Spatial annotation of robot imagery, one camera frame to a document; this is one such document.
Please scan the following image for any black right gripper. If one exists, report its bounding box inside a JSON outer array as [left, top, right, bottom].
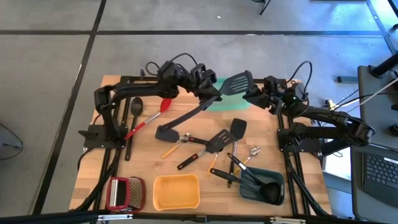
[[243, 84, 280, 110]]

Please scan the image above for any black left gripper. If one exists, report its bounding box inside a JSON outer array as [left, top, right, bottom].
[[194, 77, 223, 104]]

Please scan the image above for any black narrow slotted turner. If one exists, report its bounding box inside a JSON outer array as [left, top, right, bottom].
[[157, 70, 254, 132]]

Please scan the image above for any black wide slotted turner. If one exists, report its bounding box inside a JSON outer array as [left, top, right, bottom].
[[177, 129, 237, 170]]

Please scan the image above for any red silicone spatula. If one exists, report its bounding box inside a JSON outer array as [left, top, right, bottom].
[[124, 98, 172, 140]]

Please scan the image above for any black plastic ladle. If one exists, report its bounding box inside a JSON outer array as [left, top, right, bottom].
[[226, 152, 283, 205]]

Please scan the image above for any black slotted spatula long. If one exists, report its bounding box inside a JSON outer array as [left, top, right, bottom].
[[210, 167, 265, 195]]

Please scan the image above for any yellow plastic bin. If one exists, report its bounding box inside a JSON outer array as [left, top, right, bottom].
[[152, 174, 200, 212]]

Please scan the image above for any teal translucent plastic bin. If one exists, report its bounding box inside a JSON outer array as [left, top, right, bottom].
[[205, 77, 251, 112]]

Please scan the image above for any black slotted spoon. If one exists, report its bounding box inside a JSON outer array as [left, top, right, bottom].
[[124, 96, 144, 162]]

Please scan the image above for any dark green plastic bin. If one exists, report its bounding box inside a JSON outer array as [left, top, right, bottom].
[[238, 167, 285, 206]]

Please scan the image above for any black chair leg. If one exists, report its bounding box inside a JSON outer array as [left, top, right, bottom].
[[251, 0, 272, 16]]

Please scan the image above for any grey metal bar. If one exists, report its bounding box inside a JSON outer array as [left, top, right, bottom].
[[336, 75, 359, 84]]

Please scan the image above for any grey desk panel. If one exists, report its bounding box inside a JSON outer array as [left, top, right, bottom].
[[357, 65, 398, 150]]

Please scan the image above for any red-framed steel box grater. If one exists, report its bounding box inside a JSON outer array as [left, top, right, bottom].
[[106, 176, 146, 213]]

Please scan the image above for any black pole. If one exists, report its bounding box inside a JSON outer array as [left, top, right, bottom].
[[369, 52, 398, 78]]

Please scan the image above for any grey laptop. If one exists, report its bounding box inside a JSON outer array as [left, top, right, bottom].
[[350, 141, 398, 222]]

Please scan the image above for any black aluminium crossbar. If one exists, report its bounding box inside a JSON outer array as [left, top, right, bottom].
[[0, 208, 398, 224]]

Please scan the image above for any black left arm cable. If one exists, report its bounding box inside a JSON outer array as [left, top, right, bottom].
[[145, 52, 199, 77]]

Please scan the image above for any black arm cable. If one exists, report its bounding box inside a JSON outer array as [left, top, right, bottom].
[[145, 52, 199, 77], [285, 60, 313, 108]]

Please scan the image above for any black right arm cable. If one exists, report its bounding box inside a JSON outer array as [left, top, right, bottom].
[[285, 60, 313, 108]]

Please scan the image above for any black aluminium table frame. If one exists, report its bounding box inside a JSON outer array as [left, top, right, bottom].
[[70, 68, 332, 218]]

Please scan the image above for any white cable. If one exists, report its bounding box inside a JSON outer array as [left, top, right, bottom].
[[343, 77, 398, 113]]

